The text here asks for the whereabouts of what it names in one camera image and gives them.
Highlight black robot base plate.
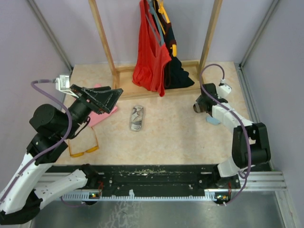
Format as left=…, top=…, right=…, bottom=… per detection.
left=47, top=163, right=271, bottom=198

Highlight grey clothes hanger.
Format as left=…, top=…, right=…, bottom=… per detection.
left=147, top=0, right=165, bottom=46

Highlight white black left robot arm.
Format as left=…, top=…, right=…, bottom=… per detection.
left=0, top=85, right=123, bottom=225

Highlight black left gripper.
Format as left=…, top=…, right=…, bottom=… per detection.
left=60, top=84, right=124, bottom=139

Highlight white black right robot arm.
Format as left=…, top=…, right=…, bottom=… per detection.
left=193, top=83, right=271, bottom=188

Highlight brown plaid glasses case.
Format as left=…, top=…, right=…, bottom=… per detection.
left=193, top=103, right=201, bottom=113

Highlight map print glasses case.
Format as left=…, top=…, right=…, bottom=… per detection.
left=129, top=105, right=144, bottom=132

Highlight small light blue cloth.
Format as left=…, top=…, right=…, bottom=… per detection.
left=206, top=116, right=221, bottom=125

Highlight red tank top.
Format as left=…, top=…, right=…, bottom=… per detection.
left=133, top=0, right=171, bottom=97

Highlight yellow clothes hanger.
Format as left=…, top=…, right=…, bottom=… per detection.
left=153, top=0, right=177, bottom=57

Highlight wooden clothes rack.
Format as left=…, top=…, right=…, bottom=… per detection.
left=88, top=0, right=224, bottom=100

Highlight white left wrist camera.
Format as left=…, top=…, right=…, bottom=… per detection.
left=55, top=75, right=71, bottom=94

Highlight yellow sunglasses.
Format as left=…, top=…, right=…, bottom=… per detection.
left=68, top=127, right=99, bottom=158

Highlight dark navy garment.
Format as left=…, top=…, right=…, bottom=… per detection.
left=163, top=14, right=195, bottom=90

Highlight pink folded t-shirt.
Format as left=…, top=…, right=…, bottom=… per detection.
left=88, top=106, right=118, bottom=127

